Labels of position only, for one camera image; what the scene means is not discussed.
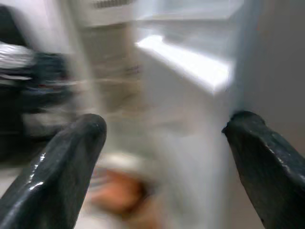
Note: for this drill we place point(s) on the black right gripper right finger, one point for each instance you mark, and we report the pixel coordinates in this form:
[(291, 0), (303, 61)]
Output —
[(269, 171)]

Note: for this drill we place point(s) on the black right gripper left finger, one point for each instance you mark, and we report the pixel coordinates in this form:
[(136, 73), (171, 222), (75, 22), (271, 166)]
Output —
[(54, 176)]

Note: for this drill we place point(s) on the grey fridge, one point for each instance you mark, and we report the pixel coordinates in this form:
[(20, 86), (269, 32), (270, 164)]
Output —
[(181, 95)]

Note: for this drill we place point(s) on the orange brick platform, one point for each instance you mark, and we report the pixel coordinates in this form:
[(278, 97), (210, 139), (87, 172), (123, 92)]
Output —
[(119, 190)]

